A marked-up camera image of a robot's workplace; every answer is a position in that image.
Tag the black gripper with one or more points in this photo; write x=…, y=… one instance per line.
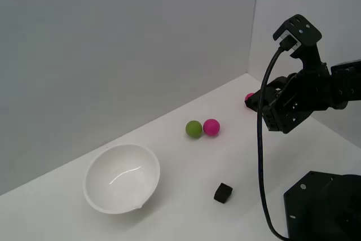
x=301, y=97

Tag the green ball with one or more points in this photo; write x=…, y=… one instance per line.
x=193, y=129

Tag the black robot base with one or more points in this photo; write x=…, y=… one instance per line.
x=324, y=210

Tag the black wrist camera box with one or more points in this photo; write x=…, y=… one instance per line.
x=303, y=30

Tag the white bowl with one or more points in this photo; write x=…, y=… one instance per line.
x=121, y=179

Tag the pink ball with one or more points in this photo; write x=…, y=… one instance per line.
x=249, y=96
x=211, y=127

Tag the small black box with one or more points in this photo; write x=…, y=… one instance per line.
x=222, y=193

